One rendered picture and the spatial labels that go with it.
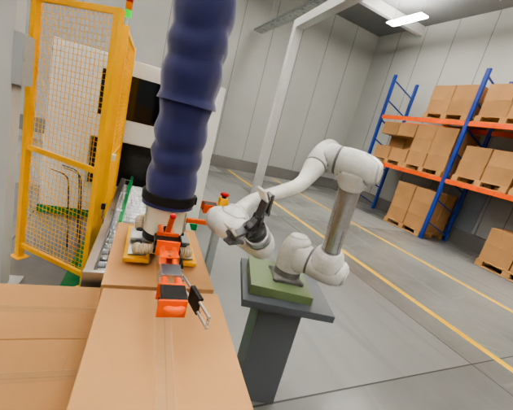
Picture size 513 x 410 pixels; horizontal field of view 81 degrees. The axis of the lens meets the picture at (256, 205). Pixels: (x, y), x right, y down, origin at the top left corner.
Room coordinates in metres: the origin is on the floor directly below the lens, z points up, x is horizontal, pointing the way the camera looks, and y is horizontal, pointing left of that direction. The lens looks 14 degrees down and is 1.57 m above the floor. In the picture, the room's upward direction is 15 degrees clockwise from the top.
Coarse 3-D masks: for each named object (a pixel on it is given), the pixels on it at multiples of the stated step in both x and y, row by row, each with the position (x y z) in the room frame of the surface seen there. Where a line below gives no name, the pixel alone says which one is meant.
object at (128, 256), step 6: (132, 228) 1.33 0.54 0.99; (138, 228) 1.30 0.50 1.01; (126, 240) 1.21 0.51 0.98; (132, 240) 1.21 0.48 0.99; (138, 240) 1.17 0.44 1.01; (126, 246) 1.15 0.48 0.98; (126, 252) 1.10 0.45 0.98; (132, 252) 1.10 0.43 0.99; (126, 258) 1.06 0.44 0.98; (132, 258) 1.07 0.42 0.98; (138, 258) 1.08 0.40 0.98; (144, 258) 1.09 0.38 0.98
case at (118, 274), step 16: (128, 224) 1.47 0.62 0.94; (192, 240) 1.48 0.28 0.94; (112, 256) 1.11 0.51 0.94; (112, 272) 1.00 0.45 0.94; (128, 272) 1.03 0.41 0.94; (144, 272) 1.06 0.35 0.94; (192, 272) 1.15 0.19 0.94; (112, 288) 0.92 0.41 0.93; (128, 288) 0.94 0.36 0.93; (144, 288) 0.96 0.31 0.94; (208, 288) 1.06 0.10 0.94
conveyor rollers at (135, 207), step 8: (136, 192) 3.34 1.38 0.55; (120, 200) 2.94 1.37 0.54; (128, 200) 2.99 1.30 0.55; (136, 200) 3.08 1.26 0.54; (120, 208) 2.70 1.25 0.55; (128, 208) 2.80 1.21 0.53; (136, 208) 2.83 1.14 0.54; (144, 208) 2.87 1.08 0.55; (128, 216) 2.56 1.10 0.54; (136, 216) 2.60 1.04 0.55; (112, 224) 2.35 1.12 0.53; (112, 232) 2.19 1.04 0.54; (112, 240) 2.04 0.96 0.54; (104, 248) 1.93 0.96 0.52; (104, 256) 1.78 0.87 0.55; (104, 264) 1.70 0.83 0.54
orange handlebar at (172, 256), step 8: (200, 224) 1.36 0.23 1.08; (160, 248) 0.97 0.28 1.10; (176, 248) 1.01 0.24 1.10; (160, 256) 0.90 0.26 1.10; (168, 256) 0.92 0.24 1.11; (176, 256) 0.93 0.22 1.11; (160, 280) 0.79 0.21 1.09; (176, 280) 0.80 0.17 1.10; (168, 312) 0.66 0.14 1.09; (176, 312) 0.66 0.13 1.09
